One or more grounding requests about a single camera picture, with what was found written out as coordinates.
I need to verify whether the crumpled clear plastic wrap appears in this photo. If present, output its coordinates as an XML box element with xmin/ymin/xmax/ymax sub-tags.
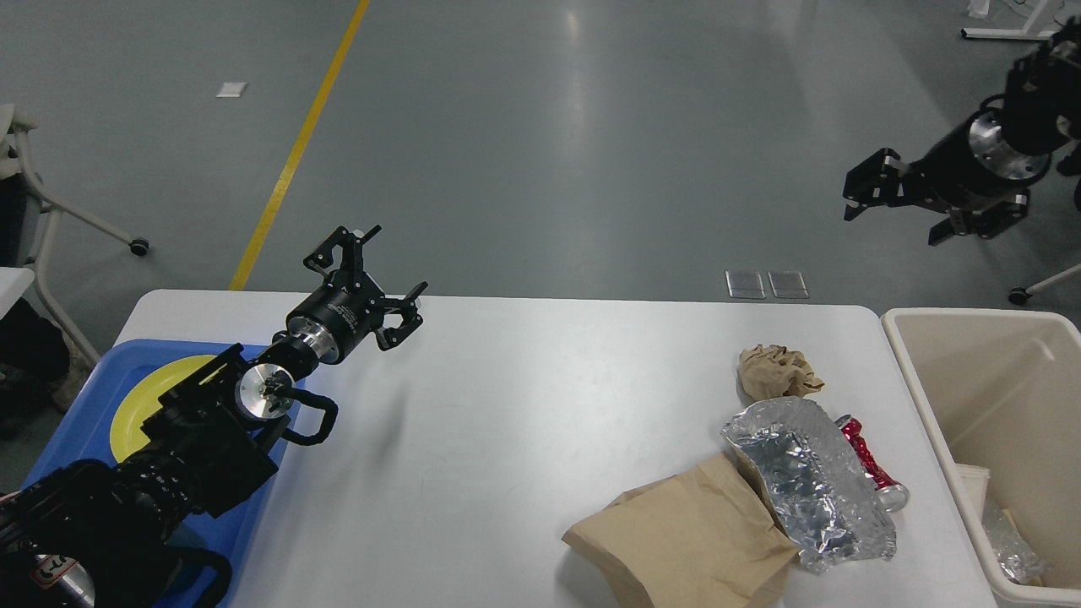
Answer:
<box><xmin>980</xmin><ymin>499</ymin><xmax>1051</xmax><ymax>586</ymax></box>

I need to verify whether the yellow plastic plate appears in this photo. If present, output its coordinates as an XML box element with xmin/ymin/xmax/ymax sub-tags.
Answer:
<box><xmin>108</xmin><ymin>355</ymin><xmax>214</xmax><ymax>464</ymax></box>

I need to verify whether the brown paper ball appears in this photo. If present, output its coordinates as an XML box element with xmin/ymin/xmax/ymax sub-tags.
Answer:
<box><xmin>737</xmin><ymin>344</ymin><xmax>826</xmax><ymax>401</ymax></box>

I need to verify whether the white side table edge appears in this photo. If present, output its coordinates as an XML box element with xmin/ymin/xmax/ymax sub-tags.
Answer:
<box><xmin>0</xmin><ymin>266</ymin><xmax>35</xmax><ymax>318</ymax></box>

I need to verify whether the white desk frame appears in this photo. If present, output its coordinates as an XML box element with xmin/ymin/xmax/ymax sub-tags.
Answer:
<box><xmin>960</xmin><ymin>1</ymin><xmax>1080</xmax><ymax>41</ymax></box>

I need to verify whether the beige plastic bin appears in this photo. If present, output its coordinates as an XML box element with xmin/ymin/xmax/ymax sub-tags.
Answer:
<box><xmin>881</xmin><ymin>307</ymin><xmax>1080</xmax><ymax>607</ymax></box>

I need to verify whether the brown paper bag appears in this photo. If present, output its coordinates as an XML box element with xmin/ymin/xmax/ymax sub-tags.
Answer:
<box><xmin>562</xmin><ymin>454</ymin><xmax>798</xmax><ymax>607</ymax></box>

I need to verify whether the white office chair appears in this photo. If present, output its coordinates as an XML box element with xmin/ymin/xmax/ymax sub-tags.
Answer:
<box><xmin>1</xmin><ymin>103</ymin><xmax>151</xmax><ymax>366</ymax></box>

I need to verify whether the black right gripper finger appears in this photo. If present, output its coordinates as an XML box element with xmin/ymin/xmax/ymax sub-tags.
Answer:
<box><xmin>843</xmin><ymin>149</ymin><xmax>915</xmax><ymax>222</ymax></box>
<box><xmin>929</xmin><ymin>198</ymin><xmax>1029</xmax><ymax>247</ymax></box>

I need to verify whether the blue plastic tray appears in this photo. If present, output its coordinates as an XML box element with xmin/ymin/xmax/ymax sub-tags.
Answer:
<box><xmin>3</xmin><ymin>341</ymin><xmax>285</xmax><ymax>607</ymax></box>

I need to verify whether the white paper cup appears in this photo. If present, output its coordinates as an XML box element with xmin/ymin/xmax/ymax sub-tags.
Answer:
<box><xmin>955</xmin><ymin>463</ymin><xmax>991</xmax><ymax>516</ymax></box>

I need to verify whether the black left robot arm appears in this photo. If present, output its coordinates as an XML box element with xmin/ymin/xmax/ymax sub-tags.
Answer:
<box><xmin>1</xmin><ymin>225</ymin><xmax>427</xmax><ymax>607</ymax></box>

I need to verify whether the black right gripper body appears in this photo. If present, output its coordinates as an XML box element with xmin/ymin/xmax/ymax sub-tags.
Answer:
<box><xmin>904</xmin><ymin>108</ymin><xmax>1055</xmax><ymax>222</ymax></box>

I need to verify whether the red wrapper piece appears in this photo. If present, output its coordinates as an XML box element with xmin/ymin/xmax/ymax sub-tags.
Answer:
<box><xmin>835</xmin><ymin>415</ymin><xmax>910</xmax><ymax>513</ymax></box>

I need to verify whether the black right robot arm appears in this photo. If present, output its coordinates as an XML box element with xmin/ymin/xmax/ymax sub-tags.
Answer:
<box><xmin>842</xmin><ymin>27</ymin><xmax>1080</xmax><ymax>246</ymax></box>

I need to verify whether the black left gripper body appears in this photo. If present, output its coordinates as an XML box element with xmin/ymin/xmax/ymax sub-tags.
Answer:
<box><xmin>285</xmin><ymin>285</ymin><xmax>391</xmax><ymax>365</ymax></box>

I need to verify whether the right side office chair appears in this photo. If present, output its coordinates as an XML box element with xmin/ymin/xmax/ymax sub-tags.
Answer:
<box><xmin>1007</xmin><ymin>142</ymin><xmax>1080</xmax><ymax>307</ymax></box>

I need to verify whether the silver foil wrapper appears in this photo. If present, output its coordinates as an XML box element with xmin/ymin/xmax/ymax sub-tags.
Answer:
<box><xmin>720</xmin><ymin>396</ymin><xmax>897</xmax><ymax>576</ymax></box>

